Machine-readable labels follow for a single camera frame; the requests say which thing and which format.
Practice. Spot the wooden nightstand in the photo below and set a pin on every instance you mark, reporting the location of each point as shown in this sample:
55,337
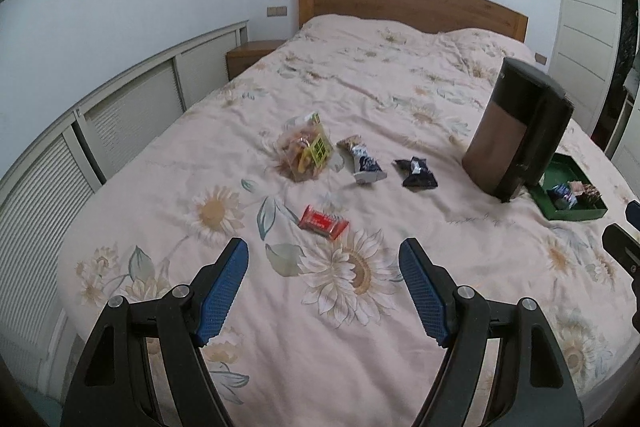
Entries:
243,57

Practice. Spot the brown oat snack bag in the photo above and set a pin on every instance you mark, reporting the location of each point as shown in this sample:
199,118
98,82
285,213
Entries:
586,194

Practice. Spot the dried fruit snack bag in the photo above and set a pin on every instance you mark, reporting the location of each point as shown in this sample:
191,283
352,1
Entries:
304,148

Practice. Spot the floral pink bed quilt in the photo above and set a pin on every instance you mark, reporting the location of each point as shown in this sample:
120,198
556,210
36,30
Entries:
324,333

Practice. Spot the blue white torn snack pack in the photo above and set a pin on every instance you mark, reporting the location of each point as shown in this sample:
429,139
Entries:
366,168

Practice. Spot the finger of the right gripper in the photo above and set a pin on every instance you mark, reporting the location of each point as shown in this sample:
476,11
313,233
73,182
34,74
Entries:
623,248
632,213

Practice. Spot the small red snack packet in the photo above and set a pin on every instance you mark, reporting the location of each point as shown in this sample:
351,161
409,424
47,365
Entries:
329,226

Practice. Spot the white wardrobe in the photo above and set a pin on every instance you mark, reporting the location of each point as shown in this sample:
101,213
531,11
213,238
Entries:
584,55

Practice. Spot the dark navy snack packet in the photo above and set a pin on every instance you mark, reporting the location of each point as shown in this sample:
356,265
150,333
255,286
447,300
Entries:
417,174

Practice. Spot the green tray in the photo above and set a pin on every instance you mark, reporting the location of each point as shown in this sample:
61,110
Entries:
563,169

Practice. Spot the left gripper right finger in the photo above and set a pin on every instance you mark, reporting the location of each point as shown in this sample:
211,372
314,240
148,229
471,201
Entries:
532,384

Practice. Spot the brown black cylindrical bin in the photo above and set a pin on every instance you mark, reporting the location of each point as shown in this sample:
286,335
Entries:
522,125

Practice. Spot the wooden headboard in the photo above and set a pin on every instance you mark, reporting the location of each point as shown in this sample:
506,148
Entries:
425,15

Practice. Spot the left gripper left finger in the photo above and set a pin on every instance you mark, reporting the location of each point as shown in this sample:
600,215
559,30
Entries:
113,386

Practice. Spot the blue white chocolate snack pack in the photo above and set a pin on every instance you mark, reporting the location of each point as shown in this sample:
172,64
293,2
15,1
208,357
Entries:
561,198

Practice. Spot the wall outlet plate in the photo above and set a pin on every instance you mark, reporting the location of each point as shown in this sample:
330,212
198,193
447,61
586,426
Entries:
277,11

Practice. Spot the white radiator cover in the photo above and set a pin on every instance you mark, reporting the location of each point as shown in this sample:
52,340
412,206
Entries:
49,184

